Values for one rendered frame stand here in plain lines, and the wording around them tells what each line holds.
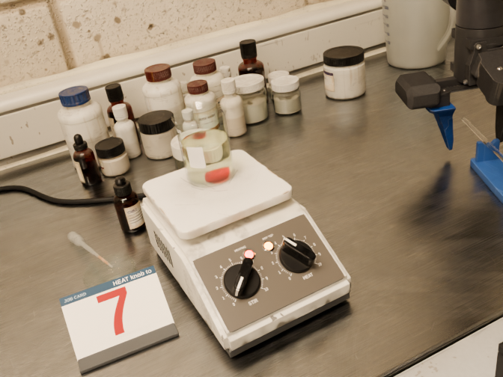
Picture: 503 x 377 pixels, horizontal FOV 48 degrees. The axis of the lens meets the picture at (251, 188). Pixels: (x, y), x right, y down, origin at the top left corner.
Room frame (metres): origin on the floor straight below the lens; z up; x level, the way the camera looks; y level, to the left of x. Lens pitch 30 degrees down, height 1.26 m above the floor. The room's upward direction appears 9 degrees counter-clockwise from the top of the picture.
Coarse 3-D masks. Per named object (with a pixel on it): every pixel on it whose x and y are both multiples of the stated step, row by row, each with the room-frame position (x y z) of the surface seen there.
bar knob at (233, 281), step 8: (240, 264) 0.40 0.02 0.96; (248, 264) 0.38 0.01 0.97; (232, 272) 0.39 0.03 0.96; (240, 272) 0.38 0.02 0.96; (248, 272) 0.38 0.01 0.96; (256, 272) 0.39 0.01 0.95; (224, 280) 0.38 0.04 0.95; (232, 280) 0.38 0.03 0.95; (240, 280) 0.37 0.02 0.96; (248, 280) 0.38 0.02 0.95; (256, 280) 0.38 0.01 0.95; (232, 288) 0.38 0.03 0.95; (240, 288) 0.36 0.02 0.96; (248, 288) 0.38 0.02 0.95; (256, 288) 0.38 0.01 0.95; (240, 296) 0.37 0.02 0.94; (248, 296) 0.37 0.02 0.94
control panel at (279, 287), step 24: (240, 240) 0.42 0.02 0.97; (264, 240) 0.42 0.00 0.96; (312, 240) 0.42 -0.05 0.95; (216, 264) 0.40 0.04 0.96; (264, 264) 0.40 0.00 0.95; (336, 264) 0.40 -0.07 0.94; (216, 288) 0.38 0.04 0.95; (264, 288) 0.38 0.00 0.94; (288, 288) 0.38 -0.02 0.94; (312, 288) 0.38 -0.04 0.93; (240, 312) 0.36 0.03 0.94; (264, 312) 0.36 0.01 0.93
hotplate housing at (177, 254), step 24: (144, 216) 0.51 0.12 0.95; (264, 216) 0.45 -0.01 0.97; (288, 216) 0.44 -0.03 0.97; (168, 240) 0.44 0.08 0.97; (192, 240) 0.43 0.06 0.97; (216, 240) 0.42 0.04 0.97; (168, 264) 0.46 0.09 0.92; (192, 264) 0.40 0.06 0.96; (192, 288) 0.39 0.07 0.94; (336, 288) 0.38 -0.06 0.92; (216, 312) 0.36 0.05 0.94; (288, 312) 0.36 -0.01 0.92; (312, 312) 0.37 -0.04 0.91; (216, 336) 0.36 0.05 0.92; (240, 336) 0.34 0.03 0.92; (264, 336) 0.36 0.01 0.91
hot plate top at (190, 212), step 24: (240, 168) 0.52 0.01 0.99; (264, 168) 0.51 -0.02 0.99; (144, 192) 0.50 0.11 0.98; (168, 192) 0.49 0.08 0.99; (192, 192) 0.48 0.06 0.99; (216, 192) 0.48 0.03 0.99; (240, 192) 0.47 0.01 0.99; (264, 192) 0.46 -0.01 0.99; (288, 192) 0.46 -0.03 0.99; (168, 216) 0.45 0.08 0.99; (192, 216) 0.44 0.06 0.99; (216, 216) 0.43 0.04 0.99; (240, 216) 0.43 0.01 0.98
